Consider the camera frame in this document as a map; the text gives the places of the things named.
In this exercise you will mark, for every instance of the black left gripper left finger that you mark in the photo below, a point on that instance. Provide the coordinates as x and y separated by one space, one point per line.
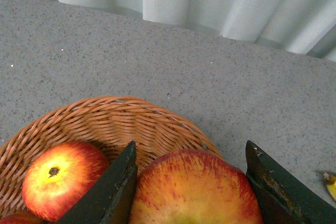
110 199

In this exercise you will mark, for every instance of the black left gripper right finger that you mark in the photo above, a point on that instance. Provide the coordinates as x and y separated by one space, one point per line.
283 198

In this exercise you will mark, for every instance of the large red-yellow apple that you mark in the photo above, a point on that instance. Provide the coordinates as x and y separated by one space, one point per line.
190 186

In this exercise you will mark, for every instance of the long yellow banana on table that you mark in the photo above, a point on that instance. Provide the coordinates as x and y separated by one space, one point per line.
329 180

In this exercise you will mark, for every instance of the red apple in basket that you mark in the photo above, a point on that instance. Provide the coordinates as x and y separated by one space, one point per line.
60 176

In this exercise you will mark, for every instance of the brown wicker basket left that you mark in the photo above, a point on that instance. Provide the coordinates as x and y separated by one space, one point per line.
108 123

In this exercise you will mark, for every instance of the red apple at basket corner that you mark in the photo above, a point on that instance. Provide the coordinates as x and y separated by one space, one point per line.
23 217

